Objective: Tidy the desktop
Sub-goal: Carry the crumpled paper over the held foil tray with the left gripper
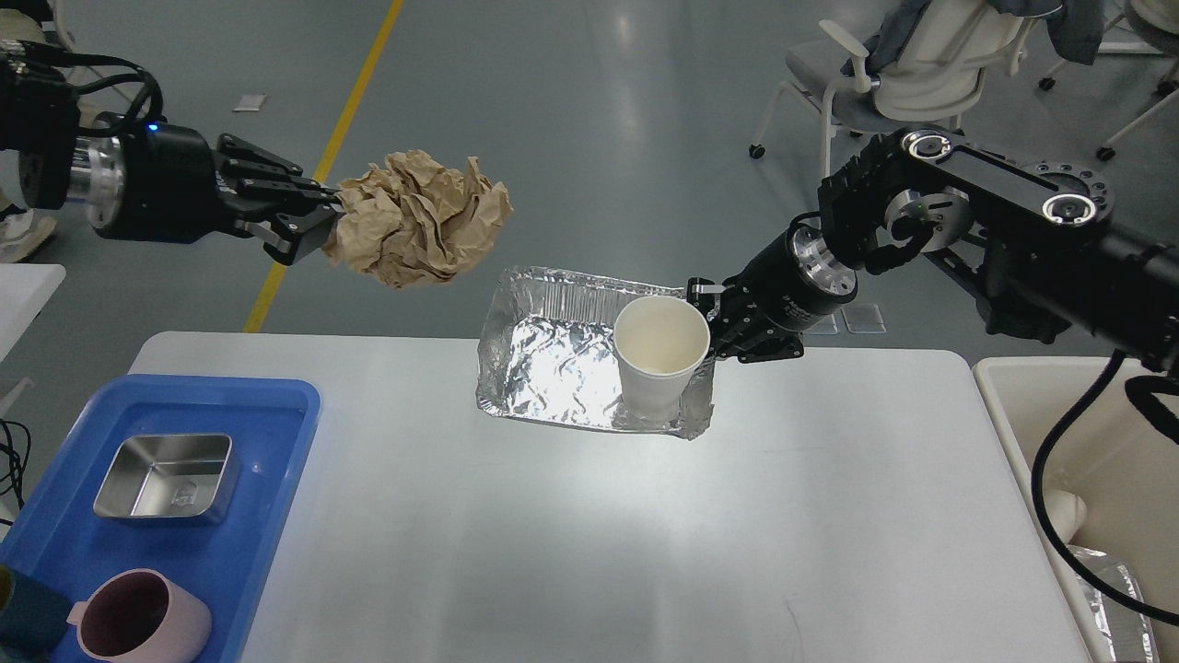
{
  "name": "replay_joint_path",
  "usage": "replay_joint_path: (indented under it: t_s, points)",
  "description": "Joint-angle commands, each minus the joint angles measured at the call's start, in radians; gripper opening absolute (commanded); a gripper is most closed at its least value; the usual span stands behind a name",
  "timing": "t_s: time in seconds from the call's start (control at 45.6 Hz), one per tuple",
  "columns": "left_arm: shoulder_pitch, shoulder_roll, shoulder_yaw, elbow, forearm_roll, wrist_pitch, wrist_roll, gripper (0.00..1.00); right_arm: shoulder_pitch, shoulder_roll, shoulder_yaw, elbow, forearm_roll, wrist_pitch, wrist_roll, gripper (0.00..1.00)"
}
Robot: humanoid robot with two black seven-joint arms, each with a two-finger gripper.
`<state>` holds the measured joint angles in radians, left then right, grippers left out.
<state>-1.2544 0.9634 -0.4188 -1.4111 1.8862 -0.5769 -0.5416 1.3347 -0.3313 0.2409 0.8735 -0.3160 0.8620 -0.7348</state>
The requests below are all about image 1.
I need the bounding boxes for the black right robotiq gripper body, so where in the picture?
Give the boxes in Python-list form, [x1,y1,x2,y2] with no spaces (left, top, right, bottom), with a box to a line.
[713,227,858,365]

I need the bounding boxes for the black left robotiq gripper body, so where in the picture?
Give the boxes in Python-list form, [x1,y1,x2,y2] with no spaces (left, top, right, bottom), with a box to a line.
[91,124,231,244]

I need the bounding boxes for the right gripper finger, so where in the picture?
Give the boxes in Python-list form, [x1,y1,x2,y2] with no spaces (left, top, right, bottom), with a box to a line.
[687,277,729,360]

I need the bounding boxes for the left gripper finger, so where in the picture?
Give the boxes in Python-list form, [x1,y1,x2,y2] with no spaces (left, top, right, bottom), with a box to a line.
[217,134,320,190]
[220,180,343,267]

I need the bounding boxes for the white paper cup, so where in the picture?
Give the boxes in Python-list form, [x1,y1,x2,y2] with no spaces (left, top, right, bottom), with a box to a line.
[1043,488,1088,545]
[612,297,711,424]

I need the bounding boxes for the brown paper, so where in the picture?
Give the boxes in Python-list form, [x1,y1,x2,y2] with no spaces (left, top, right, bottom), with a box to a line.
[321,149,514,289]

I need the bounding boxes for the aluminium foil tray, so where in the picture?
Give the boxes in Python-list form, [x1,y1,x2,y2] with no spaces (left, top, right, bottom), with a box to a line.
[475,267,713,439]

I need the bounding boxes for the stainless steel rectangular dish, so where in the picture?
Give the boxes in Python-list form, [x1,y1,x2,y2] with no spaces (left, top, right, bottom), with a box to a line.
[92,433,241,526]

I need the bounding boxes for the pink mug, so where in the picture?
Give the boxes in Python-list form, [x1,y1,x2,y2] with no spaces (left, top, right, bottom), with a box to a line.
[66,569,212,662]

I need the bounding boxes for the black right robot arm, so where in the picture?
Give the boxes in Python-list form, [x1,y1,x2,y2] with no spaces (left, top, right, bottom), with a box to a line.
[685,125,1175,625]

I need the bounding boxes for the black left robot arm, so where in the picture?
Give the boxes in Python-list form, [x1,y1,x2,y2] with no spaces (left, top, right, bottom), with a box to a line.
[4,41,343,267]

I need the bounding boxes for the person in beige trousers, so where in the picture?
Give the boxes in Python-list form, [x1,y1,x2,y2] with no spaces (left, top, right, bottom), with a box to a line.
[1,204,55,264]

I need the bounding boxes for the white side table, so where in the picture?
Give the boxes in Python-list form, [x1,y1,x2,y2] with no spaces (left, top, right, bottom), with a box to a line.
[1,263,66,360]

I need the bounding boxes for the white office chair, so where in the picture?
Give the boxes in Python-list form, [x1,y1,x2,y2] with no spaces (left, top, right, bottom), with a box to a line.
[747,18,1040,177]

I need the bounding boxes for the white paper cup in bin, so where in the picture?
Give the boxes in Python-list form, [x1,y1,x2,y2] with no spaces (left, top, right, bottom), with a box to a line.
[1043,488,1088,545]

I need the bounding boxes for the blue plastic tray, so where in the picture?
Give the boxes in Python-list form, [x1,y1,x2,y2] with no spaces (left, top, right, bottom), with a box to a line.
[1,374,321,662]

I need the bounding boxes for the beige plastic bin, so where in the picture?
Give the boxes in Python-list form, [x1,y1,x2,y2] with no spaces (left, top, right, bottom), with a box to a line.
[974,357,1178,662]

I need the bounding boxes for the grey jacket on chair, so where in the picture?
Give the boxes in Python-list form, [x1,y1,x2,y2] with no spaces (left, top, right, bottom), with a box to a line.
[862,1,1104,76]

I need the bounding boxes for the teal object at corner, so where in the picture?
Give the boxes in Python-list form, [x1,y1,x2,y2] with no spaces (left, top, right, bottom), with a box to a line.
[1,565,73,662]

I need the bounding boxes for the foil tray in bin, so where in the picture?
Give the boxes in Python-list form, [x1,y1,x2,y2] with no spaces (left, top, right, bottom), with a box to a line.
[1067,546,1160,663]

